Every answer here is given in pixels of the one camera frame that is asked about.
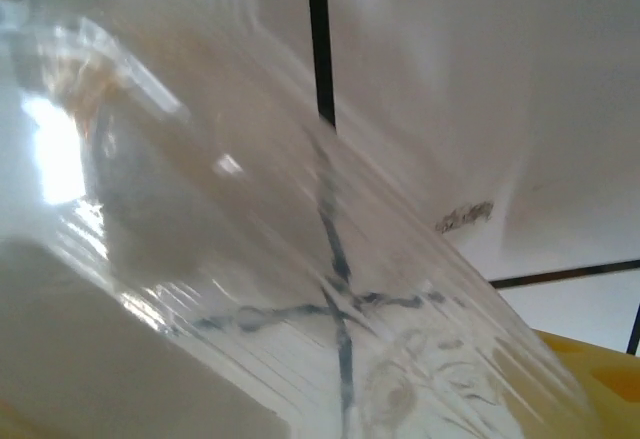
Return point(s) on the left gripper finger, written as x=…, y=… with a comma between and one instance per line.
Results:
x=615, y=384

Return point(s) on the small clear bottle green label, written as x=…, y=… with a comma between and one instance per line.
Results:
x=300, y=259

